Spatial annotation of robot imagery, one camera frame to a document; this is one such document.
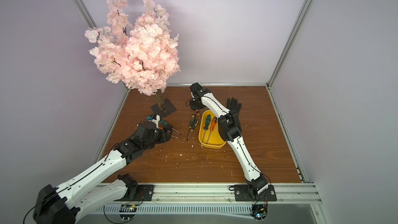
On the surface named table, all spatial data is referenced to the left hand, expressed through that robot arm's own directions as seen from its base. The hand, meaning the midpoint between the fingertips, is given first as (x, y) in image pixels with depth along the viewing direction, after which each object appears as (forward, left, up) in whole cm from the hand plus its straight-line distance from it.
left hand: (171, 130), depth 80 cm
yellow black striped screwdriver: (+13, -9, -12) cm, 20 cm away
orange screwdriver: (+14, -23, -12) cm, 30 cm away
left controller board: (-34, +19, -18) cm, 43 cm away
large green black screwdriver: (+13, -19, -12) cm, 26 cm away
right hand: (+27, -11, -11) cm, 31 cm away
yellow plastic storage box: (+2, -24, -15) cm, 29 cm away
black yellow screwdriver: (+12, -12, -13) cm, 21 cm away
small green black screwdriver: (+11, +8, -11) cm, 17 cm away
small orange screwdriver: (+19, -13, -12) cm, 26 cm away
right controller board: (-33, -44, -16) cm, 57 cm away
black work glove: (+27, -37, -12) cm, 48 cm away
